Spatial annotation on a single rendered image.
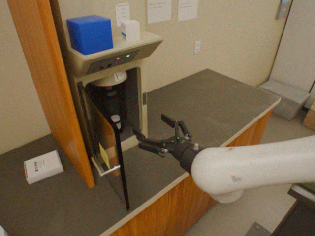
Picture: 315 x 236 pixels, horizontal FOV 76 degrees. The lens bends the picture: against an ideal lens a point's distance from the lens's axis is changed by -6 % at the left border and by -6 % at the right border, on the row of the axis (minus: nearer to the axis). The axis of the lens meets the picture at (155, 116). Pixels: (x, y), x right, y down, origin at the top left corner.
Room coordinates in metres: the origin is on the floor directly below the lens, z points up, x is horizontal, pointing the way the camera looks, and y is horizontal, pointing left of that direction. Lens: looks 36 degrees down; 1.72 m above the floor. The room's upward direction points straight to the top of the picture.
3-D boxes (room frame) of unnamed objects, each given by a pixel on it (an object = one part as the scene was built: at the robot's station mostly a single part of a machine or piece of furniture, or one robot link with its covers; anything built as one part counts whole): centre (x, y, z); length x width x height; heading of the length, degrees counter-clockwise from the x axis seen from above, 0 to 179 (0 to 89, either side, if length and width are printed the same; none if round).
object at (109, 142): (0.54, 0.18, 1.19); 0.30 x 0.01 x 0.40; 33
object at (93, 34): (0.67, 0.20, 1.56); 0.10 x 0.10 x 0.09; 41
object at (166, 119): (0.66, -0.05, 1.22); 0.07 x 0.01 x 0.03; 38
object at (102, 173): (0.46, 0.17, 1.20); 0.10 x 0.05 x 0.03; 33
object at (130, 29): (0.76, 0.09, 1.54); 0.05 x 0.05 x 0.06; 26
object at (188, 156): (0.46, -0.12, 1.23); 0.09 x 0.06 x 0.12; 128
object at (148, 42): (0.73, 0.12, 1.46); 0.32 x 0.11 x 0.10; 131
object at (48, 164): (0.65, 0.53, 0.96); 0.16 x 0.12 x 0.04; 122
